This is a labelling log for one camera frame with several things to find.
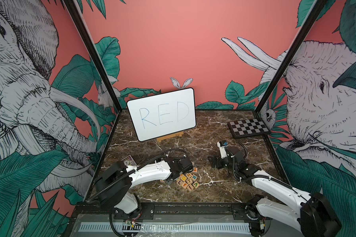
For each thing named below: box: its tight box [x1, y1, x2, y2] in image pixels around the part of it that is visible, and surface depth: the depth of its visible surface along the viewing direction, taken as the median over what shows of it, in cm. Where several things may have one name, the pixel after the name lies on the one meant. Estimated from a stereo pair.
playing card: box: [121, 154, 137, 166], surface depth 92 cm
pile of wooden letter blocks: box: [176, 167, 200, 192], surface depth 83 cm
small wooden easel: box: [156, 131, 184, 143], surface depth 100 cm
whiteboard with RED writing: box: [126, 87, 197, 142], surface depth 92 cm
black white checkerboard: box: [226, 117, 271, 139], surface depth 109 cm
